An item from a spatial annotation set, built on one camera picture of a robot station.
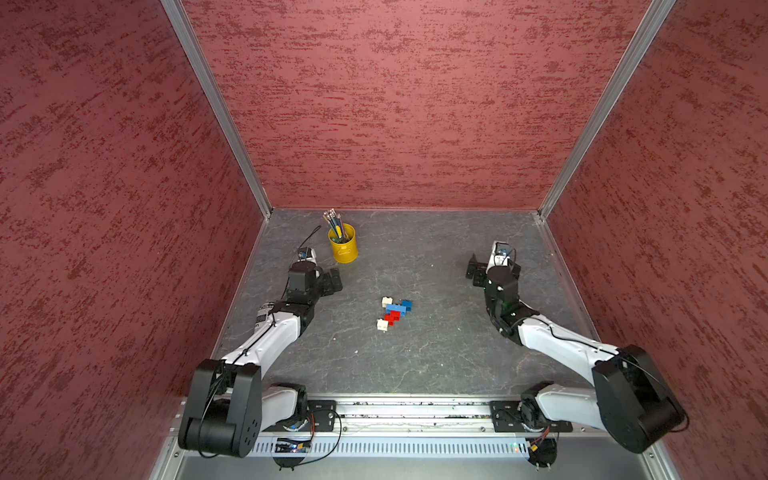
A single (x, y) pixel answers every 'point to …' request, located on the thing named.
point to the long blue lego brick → (399, 308)
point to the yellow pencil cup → (345, 249)
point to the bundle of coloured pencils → (336, 224)
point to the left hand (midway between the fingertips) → (323, 278)
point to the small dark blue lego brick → (408, 304)
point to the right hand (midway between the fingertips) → (486, 261)
